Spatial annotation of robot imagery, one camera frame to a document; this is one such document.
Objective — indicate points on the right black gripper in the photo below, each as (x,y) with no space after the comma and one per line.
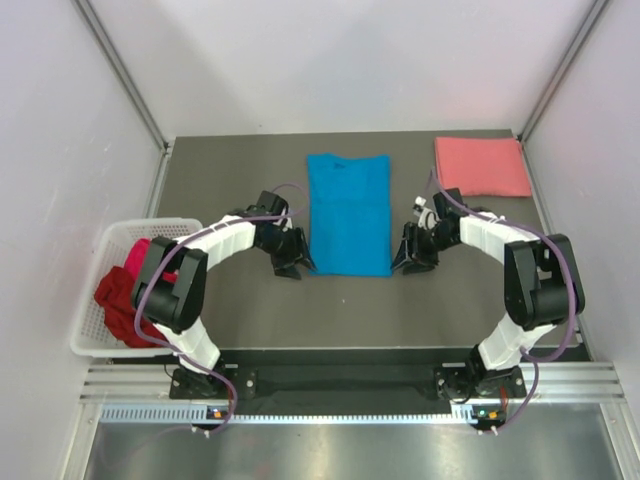
(413,233)

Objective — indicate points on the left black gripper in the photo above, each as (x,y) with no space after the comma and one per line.
(297,249)

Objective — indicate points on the blue t shirt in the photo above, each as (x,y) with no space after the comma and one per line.
(350,215)

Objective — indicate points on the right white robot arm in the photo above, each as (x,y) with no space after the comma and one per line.
(541,283)

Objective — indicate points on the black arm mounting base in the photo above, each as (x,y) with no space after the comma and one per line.
(431,373)

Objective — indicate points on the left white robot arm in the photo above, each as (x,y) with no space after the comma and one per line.
(168,294)

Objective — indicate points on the folded pink t shirt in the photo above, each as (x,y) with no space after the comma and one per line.
(482,167)

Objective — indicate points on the magenta t shirt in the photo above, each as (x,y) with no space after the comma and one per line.
(136,256)

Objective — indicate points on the dark red t shirt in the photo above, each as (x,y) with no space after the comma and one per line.
(113,296)

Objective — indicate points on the white plastic laundry basket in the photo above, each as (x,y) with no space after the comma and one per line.
(90,336)

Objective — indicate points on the white slotted cable duct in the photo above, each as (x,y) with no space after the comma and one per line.
(202,414)

